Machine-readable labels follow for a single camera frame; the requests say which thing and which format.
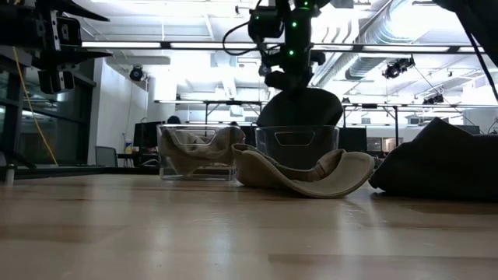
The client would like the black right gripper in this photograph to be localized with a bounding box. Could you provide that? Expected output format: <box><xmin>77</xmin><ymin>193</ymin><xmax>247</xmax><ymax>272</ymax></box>
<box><xmin>263</xmin><ymin>46</ymin><xmax>327</xmax><ymax>93</ymax></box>

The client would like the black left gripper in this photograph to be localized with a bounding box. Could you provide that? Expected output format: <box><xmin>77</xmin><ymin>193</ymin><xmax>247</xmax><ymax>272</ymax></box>
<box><xmin>0</xmin><ymin>0</ymin><xmax>114</xmax><ymax>95</ymax></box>

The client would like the blue-grey baseball cap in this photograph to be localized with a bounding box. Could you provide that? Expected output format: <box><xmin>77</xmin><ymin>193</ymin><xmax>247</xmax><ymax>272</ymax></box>
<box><xmin>255</xmin><ymin>86</ymin><xmax>345</xmax><ymax>128</ymax></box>
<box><xmin>368</xmin><ymin>116</ymin><xmax>498</xmax><ymax>204</ymax></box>

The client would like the khaki olive baseball cap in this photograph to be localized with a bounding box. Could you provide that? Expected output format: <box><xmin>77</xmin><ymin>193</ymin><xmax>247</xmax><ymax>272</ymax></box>
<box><xmin>231</xmin><ymin>142</ymin><xmax>376</xmax><ymax>200</ymax></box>

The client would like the light beige baseball cap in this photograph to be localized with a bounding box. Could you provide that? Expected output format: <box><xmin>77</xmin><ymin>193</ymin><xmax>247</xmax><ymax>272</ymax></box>
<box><xmin>159</xmin><ymin>126</ymin><xmax>247</xmax><ymax>177</ymax></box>

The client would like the clear plastic bin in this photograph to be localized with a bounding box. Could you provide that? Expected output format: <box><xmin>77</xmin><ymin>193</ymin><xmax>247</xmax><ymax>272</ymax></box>
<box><xmin>156</xmin><ymin>123</ymin><xmax>247</xmax><ymax>182</ymax></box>
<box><xmin>254</xmin><ymin>124</ymin><xmax>341</xmax><ymax>172</ymax></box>

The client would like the black-framed background table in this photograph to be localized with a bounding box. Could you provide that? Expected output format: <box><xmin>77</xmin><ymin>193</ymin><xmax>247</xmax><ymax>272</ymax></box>
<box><xmin>341</xmin><ymin>102</ymin><xmax>468</xmax><ymax>149</ymax></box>
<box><xmin>153</xmin><ymin>99</ymin><xmax>269</xmax><ymax>126</ymax></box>

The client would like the black computer monitor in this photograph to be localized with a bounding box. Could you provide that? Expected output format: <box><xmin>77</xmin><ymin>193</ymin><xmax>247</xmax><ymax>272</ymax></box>
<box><xmin>338</xmin><ymin>126</ymin><xmax>368</xmax><ymax>153</ymax></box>
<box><xmin>132</xmin><ymin>121</ymin><xmax>165</xmax><ymax>149</ymax></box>

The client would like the grey office chair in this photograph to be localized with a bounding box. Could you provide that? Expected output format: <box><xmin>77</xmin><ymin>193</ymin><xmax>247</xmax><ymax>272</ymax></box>
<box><xmin>94</xmin><ymin>145</ymin><xmax>119</xmax><ymax>168</ymax></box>

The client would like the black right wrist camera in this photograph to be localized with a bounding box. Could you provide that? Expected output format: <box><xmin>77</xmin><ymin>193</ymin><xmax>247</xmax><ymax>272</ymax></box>
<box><xmin>247</xmin><ymin>6</ymin><xmax>285</xmax><ymax>40</ymax></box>

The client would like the silver ventilation duct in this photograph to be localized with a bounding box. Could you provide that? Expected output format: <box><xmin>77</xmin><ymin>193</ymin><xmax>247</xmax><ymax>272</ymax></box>
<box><xmin>310</xmin><ymin>0</ymin><xmax>433</xmax><ymax>85</ymax></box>

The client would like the yellow cable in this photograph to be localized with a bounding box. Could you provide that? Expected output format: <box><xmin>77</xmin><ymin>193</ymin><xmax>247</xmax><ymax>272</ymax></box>
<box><xmin>11</xmin><ymin>45</ymin><xmax>60</xmax><ymax>167</ymax></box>

